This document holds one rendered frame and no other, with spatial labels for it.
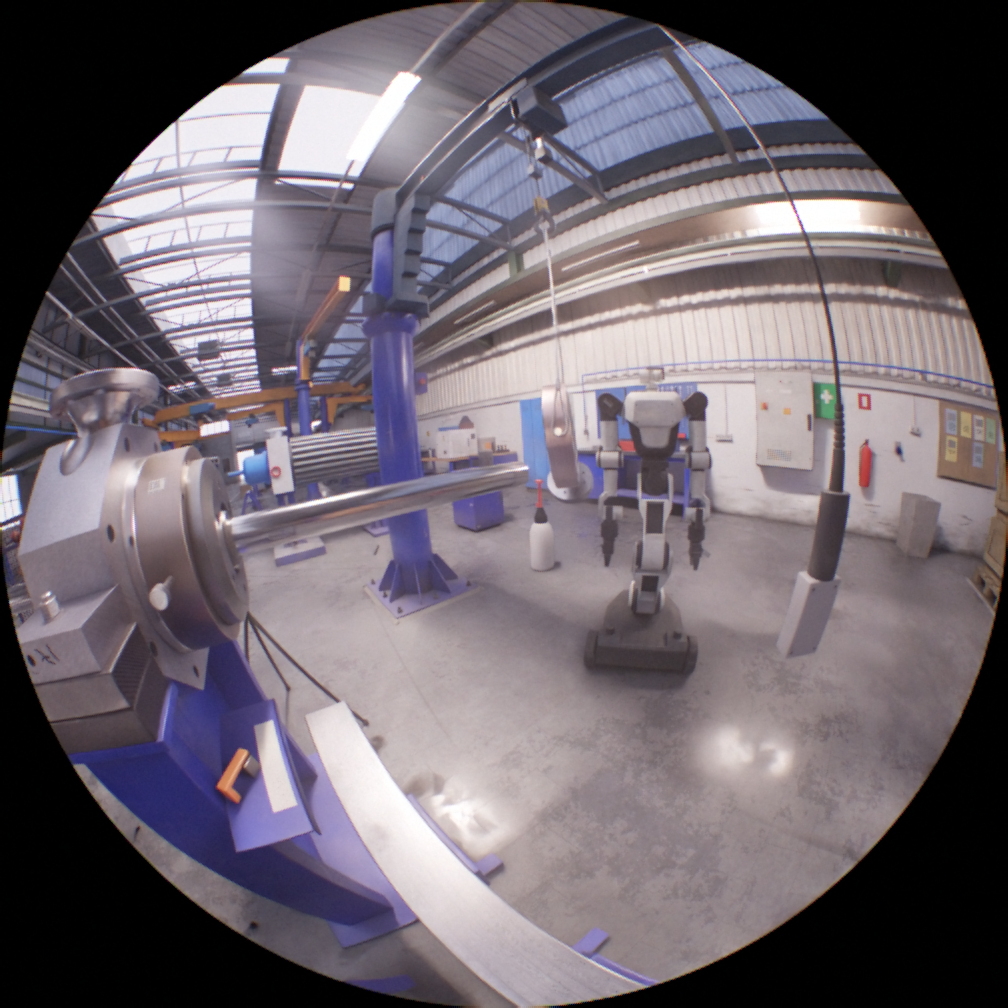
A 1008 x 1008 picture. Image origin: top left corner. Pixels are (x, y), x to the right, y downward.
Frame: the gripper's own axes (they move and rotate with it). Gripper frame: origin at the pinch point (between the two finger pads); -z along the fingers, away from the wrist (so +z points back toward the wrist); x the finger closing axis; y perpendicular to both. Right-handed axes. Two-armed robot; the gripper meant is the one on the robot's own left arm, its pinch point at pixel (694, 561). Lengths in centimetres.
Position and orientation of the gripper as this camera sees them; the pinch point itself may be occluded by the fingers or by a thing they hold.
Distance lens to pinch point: 166.8
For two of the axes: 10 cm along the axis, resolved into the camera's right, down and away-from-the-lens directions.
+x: -3.9, 0.4, -9.2
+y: 9.2, 0.2, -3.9
